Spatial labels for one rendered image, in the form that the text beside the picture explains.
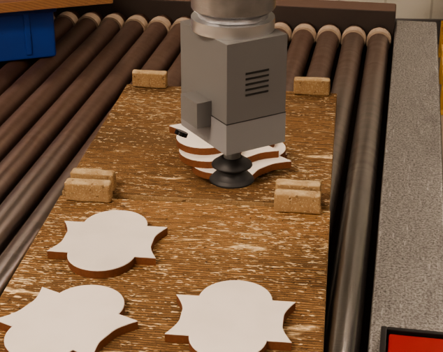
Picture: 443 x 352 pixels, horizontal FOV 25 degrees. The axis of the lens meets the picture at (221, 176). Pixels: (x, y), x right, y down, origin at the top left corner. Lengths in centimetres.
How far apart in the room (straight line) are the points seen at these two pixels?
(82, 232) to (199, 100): 36
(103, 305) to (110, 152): 42
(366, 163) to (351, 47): 53
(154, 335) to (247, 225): 26
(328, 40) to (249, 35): 111
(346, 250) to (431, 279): 11
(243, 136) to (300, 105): 71
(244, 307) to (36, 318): 21
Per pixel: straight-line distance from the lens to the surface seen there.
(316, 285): 113
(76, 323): 105
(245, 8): 88
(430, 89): 178
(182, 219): 126
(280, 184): 129
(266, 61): 90
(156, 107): 161
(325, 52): 193
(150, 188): 134
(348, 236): 127
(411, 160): 150
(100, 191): 130
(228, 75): 88
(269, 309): 106
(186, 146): 136
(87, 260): 116
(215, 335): 102
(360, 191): 138
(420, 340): 107
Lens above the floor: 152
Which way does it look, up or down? 25 degrees down
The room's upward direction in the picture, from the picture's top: straight up
